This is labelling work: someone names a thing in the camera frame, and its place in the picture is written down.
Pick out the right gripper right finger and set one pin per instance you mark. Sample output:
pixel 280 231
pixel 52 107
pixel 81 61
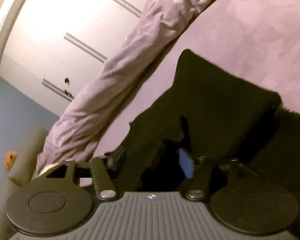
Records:
pixel 187 164

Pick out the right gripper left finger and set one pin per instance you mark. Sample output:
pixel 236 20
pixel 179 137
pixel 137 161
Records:
pixel 116 159

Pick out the black knit garment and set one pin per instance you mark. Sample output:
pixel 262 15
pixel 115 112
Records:
pixel 245 145

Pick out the grey padded headboard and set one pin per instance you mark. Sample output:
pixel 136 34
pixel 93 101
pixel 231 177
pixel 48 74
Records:
pixel 19 175

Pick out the orange plush toy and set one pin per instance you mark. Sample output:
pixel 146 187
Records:
pixel 10 160

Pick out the white wardrobe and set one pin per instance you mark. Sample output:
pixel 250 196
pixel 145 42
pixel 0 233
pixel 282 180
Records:
pixel 50 49

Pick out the purple fleece bed cover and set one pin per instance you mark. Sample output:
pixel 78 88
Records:
pixel 257 41

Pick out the rolled purple duvet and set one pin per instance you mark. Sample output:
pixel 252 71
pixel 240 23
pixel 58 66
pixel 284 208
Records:
pixel 77 133

